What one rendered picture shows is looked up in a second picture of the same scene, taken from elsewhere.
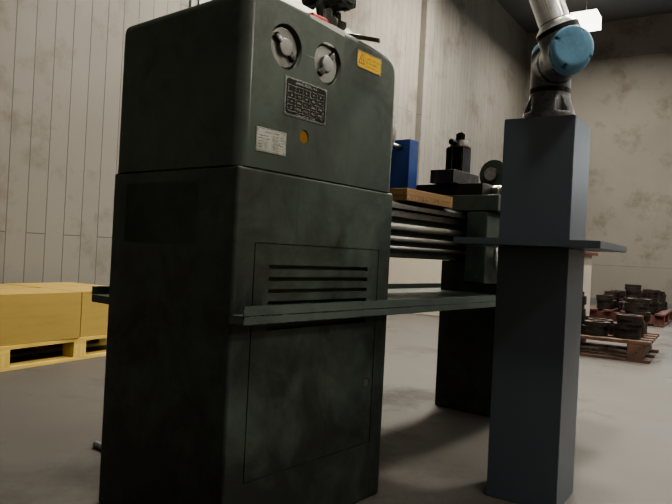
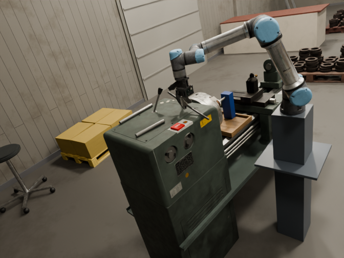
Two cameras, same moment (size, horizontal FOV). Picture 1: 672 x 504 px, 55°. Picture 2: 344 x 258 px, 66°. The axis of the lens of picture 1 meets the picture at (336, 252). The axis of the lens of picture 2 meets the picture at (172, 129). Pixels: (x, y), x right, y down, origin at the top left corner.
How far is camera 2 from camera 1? 129 cm
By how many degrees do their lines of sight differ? 29
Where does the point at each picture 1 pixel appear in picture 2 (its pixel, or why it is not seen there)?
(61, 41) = (56, 8)
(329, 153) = (198, 169)
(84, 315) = not seen: hidden behind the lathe
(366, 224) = (218, 174)
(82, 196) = (92, 70)
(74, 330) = not seen: hidden behind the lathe
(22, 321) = (95, 147)
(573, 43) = (301, 97)
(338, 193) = (205, 177)
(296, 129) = (184, 176)
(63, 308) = not seen: hidden behind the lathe
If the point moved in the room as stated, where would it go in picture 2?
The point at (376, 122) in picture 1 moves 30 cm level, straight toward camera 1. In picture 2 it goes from (214, 138) to (213, 166)
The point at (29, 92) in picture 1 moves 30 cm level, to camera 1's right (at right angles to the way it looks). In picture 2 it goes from (54, 39) to (72, 35)
